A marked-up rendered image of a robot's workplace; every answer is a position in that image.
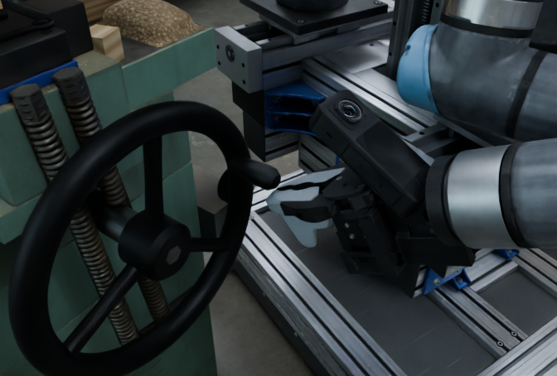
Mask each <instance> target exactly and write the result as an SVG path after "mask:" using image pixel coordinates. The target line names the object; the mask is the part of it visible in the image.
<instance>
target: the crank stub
mask: <svg viewBox="0 0 557 376"><path fill-rule="evenodd" d="M228 167H229V169H231V170H232V171H234V172H235V173H237V174H238V175H239V176H241V177H243V178H244V179H246V180H247V181H249V182H250V183H252V184H254V185H255V186H258V187H260V188H262V189H265V190H272V189H275V188H277V187H278V186H279V183H280V181H281V175H280V174H279V171H278V169H276V168H274V167H272V166H270V165H268V164H266V163H263V162H261V161H256V160H253V159H250V158H247V157H240V156H237V155H234V156H232V157H231V158H230V160H229V163H228Z"/></svg>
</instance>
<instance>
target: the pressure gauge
mask: <svg viewBox="0 0 557 376"><path fill-rule="evenodd" d="M229 191H230V183H229V173H228V169H227V170H226V171H225V172H224V173H223V175H222V176H221V178H220V180H219V183H218V188H217V192H218V196H219V198H220V199H221V200H223V201H225V202H226V204H228V201H229Z"/></svg>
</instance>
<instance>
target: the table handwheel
mask: <svg viewBox="0 0 557 376"><path fill-rule="evenodd" d="M182 131H191V132H196V133H201V134H204V135H206V136H207V137H209V138H210V139H211V140H212V141H214V142H215V143H216V145H217V146H218V147H219V149H220V150H221V152H222V154H223V156H224V158H225V161H226V165H227V168H228V173H229V183H230V191H229V201H228V207H227V212H226V216H225V222H224V225H223V228H222V230H221V233H220V237H219V238H197V237H192V236H191V231H190V230H189V228H188V227H187V226H185V225H184V224H182V223H180V222H179V221H177V220H175V219H173V218H172V217H170V216H168V215H165V214H164V207H163V192H162V135H166V134H169V133H175V132H182ZM142 145H143V163H144V176H145V210H143V211H141V212H139V213H138V212H137V211H135V210H133V209H131V208H129V207H128V206H126V205H109V204H107V203H105V202H104V199H103V198H102V195H101V194H100V191H99V190H98V189H95V190H93V189H94V187H95V186H96V185H97V184H98V183H99V181H100V180H101V179H102V178H103V177H104V176H105V175H106V174H107V173H108V172H109V171H110V170H111V169H112V168H113V167H114V166H115V165H116V164H117V163H118V162H120V161H121V160H122V159H123V158H125V157H126V156H127V155H128V154H129V153H130V152H132V151H134V150H135V149H137V148H138V147H140V146H142ZM234 155H237V156H240V157H247V158H250V159H251V156H250V154H249V149H248V146H247V144H246V141H245V139H244V137H243V135H242V134H241V132H240V130H239V129H238V128H237V127H236V126H235V124H234V123H233V122H232V121H231V120H230V119H229V118H228V117H227V116H226V115H224V114H223V113H222V112H221V111H219V110H217V109H215V108H212V107H211V106H209V105H206V104H202V103H198V102H193V101H184V100H176V101H167V102H161V103H157V104H152V105H148V106H146V107H143V108H140V109H138V110H135V111H133V112H132V113H129V114H127V115H125V116H123V117H122V118H120V119H118V120H116V121H114V122H113V123H111V124H110V125H108V126H107V127H106V128H104V129H102V130H101V131H99V132H98V133H97V134H95V135H94V136H93V137H92V138H91V139H90V140H89V141H88V142H86V143H85V144H84V145H83V146H82V147H81V148H80V149H79V150H78V151H77V152H76V153H75V154H74V155H73V156H72V157H71V158H70V159H69V160H68V161H67V162H66V163H65V165H64V166H63V167H62V168H61V169H60V170H59V171H58V172H57V174H56V175H55V176H54V178H53V179H52V180H51V182H50V184H49V185H48V186H47V188H46V189H45V190H44V192H43V193H42V195H41V197H40V199H39V200H38V201H37V203H36V205H35V207H34V209H33V211H32V213H31V215H30V217H29V219H28V221H27V223H26V225H25V228H24V230H23V231H22V235H21V237H20V240H19V243H18V245H17V249H16V252H15V256H14V259H13V262H12V270H11V274H10V279H9V286H8V315H9V320H10V325H11V328H12V333H13V335H14V338H15V341H16V342H17V346H18V348H19V350H20V351H21V352H22V354H23V356H24V357H25V359H26V360H27V361H28V362H29V364H31V365H32V366H33V367H34V368H35V369H36V370H37V371H39V372H40V373H41V374H43V375H45V376H124V375H126V374H129V373H131V372H133V371H134V370H136V369H139V368H141V367H142V366H144V365H145V364H147V363H148V362H150V361H152V360H153V359H155V358H156V357H158V356H159V355H160V354H161V353H162V352H164V351H165V350H166V349H167V348H169V347H170V346H171V345H172V344H173V343H174V342H176V341H177V340H178V339H179V338H180V337H181V336H182V335H183V334H184V333H185V332H186V331H187V330H188V329H189V328H190V327H191V326H192V324H193V323H194V322H195V321H196V320H197V319H198V317H199V316H200V315H201V314H202V312H203V311H204V310H205V309H206V308H207V306H208V305H209V304H210V302H211V301H212V299H213V298H214V296H215V295H216V293H217V292H218V291H219V289H220V287H221V285H222V284H223V282H224V280H225V279H226V277H227V275H228V273H229V271H230V269H231V267H232V265H233V263H234V261H235V259H236V257H237V254H238V252H239V250H240V246H241V244H242V242H243V239H244V236H245V232H246V229H247V226H248V223H249V216H250V211H251V207H252V201H253V194H254V184H252V183H250V182H249V181H247V180H246V179H244V178H243V177H241V176H239V175H238V174H237V173H235V172H234V171H232V170H231V169H229V167H228V163H229V160H230V158H231V157H232V156H234ZM92 190H93V191H92ZM91 191H92V192H91ZM84 200H86V203H87V205H88V206H89V210H90V213H91V214H92V217H93V220H94V223H95V224H96V228H97V229H98V231H99V232H101V233H103V234H105V235H106V236H108V237H109V238H111V239H112V240H114V241H115V242H117V243H118V253H119V257H120V258H121V260H122V261H123V262H125V263H127V265H126V266H125V268H124V269H123V271H122V272H121V273H120V274H119V275H118V276H117V278H116V279H115V280H114V282H113V283H112V284H111V286H110V287H109V288H108V290H107V291H106V292H105V293H104V295H103V296H102V297H101V298H100V299H99V301H98V302H97V303H96V305H95V306H94V307H93V308H92V309H91V311H90V312H89V313H88V314H87V315H86V317H85V318H84V319H83V320H82V321H81V322H80V323H79V324H78V325H77V327H76V328H75V329H74V330H73V331H72V333H71V334H70V335H69V336H68V337H67V339H66V340H65V341H64V342H63V343H62V342H61V341H60V340H59V338H58V337H57V335H56V333H55V331H54V330H53V328H52V325H51V320H50V317H49V311H48V287H49V281H50V276H51V269H52V266H53V263H54V261H55V257H56V254H57V251H58V248H59V246H60V244H61V240H62V239H63V237H64V235H65V232H66V230H67V228H68V226H69V225H70V222H71V220H72V219H73V218H74V216H75V213H76V212H77V210H78V209H79V208H80V206H81V205H82V203H83V202H84ZM192 252H213V254H212V255H211V258H210V260H209V261H208V263H207V265H206V267H205V268H204V270H203V272H202V273H201V275H200V276H199V278H198V279H197V281H196V283H195V284H194V285H193V287H192V288H191V290H190V291H189V292H188V293H187V294H186V296H185V297H184V298H183V299H182V300H181V302H180V303H179V304H178V305H177V306H176V307H175V308H174V309H173V310H172V311H171V312H170V313H169V314H168V315H167V316H166V317H165V318H164V319H163V320H162V321H160V322H159V323H158V324H157V325H155V326H154V327H153V328H152V329H151V330H149V331H148V332H146V333H145V334H143V335H141V336H140V337H138V338H137V339H136V340H133V341H131V342H129V343H127V344H126V345H123V346H121V347H118V348H117V349H112V350H109V351H105V352H99V353H82V352H81V350H82V349H83V348H84V346H85V345H86V344H87V342H88V341H89V340H90V338H91V337H92V336H93V334H94V333H95V332H96V331H97V330H98V329H99V327H100V326H101V324H102V323H103V322H104V320H105V319H106V318H107V316H108V315H109V314H110V312H111V311H112V310H113V309H114V308H115V307H116V306H117V305H118V304H119V302H120V301H121V300H122V299H123V298H124V296H125V295H126V294H127V293H128V291H129V290H130V289H131V288H132V287H133V285H134V284H135V283H136V282H137V281H138V279H139V278H140V277H141V276H142V275H144V276H145V277H148V278H149V279H151V280H153V281H156V282H157V281H161V280H164V279H166V278H168V277H171V276H172V275H174V274H175V273H177V272H178V271H179V270H180V269H181V268H182V266H183V265H184V263H185V262H186V260H187V258H188V256H189V254H190V253H192Z"/></svg>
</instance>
